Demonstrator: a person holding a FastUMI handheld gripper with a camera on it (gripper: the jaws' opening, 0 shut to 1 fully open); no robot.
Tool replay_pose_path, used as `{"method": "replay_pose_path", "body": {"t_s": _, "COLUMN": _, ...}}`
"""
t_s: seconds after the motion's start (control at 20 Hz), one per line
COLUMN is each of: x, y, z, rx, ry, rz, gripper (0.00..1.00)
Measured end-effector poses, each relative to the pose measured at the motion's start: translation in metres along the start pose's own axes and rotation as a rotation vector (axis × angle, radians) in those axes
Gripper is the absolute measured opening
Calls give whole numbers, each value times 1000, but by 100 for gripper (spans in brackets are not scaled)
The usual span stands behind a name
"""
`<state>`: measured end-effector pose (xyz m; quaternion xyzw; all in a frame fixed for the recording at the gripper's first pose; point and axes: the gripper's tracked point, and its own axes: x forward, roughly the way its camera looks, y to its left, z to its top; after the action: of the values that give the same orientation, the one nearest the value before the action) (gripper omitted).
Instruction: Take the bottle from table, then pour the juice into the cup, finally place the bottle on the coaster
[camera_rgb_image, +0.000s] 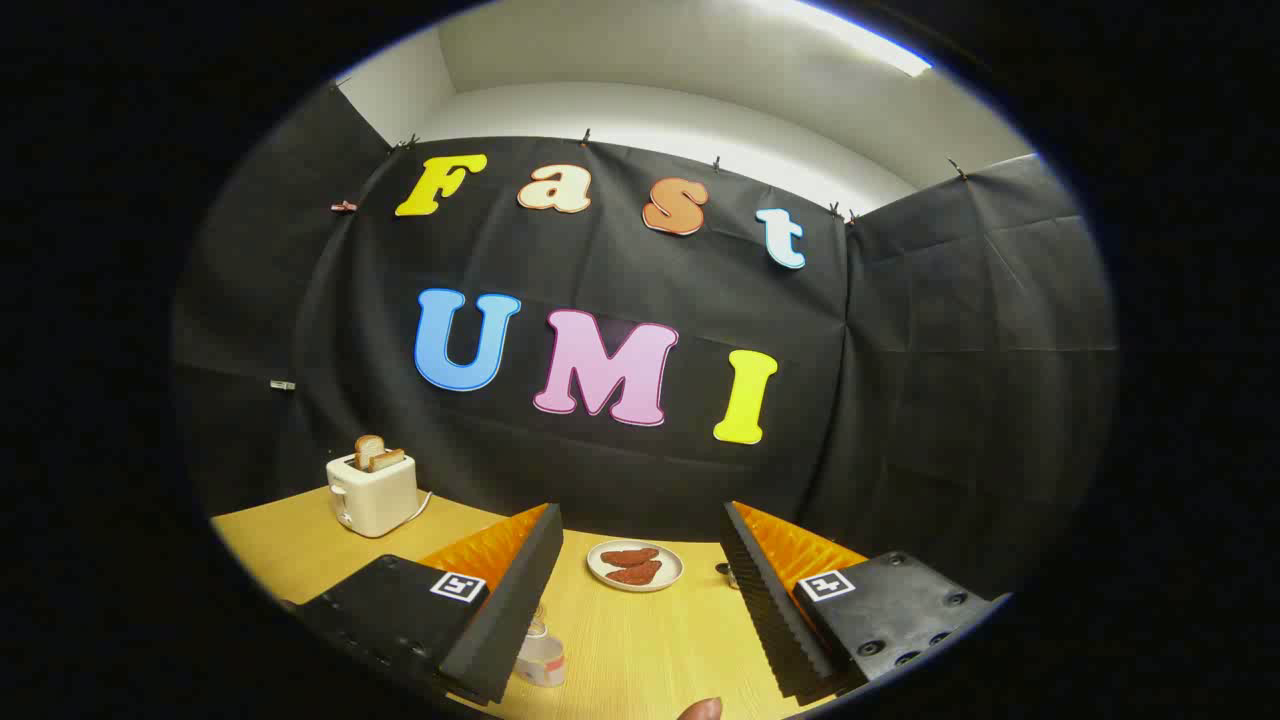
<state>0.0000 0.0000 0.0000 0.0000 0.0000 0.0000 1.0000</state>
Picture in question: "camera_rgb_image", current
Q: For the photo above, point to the black backdrop cloth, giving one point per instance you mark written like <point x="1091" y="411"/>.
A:
<point x="900" y="400"/>

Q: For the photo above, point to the cream toaster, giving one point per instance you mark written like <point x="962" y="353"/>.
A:
<point x="375" y="500"/>

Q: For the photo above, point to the red meat slice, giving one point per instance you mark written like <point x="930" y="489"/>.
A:
<point x="628" y="556"/>
<point x="636" y="573"/>

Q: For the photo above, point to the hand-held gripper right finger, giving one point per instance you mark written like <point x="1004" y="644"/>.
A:
<point x="770" y="610"/>

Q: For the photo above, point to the toasted bread slice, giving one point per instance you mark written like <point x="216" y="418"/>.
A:
<point x="367" y="448"/>
<point x="388" y="460"/>

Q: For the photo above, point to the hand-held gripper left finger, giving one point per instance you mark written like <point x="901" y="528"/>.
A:
<point x="500" y="620"/>

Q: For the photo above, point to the clear plastic juice bottle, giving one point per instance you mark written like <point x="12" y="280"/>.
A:
<point x="545" y="660"/>

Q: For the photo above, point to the white plate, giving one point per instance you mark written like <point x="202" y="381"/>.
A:
<point x="600" y="578"/>

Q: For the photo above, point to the wooden table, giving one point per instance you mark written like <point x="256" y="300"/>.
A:
<point x="640" y="640"/>

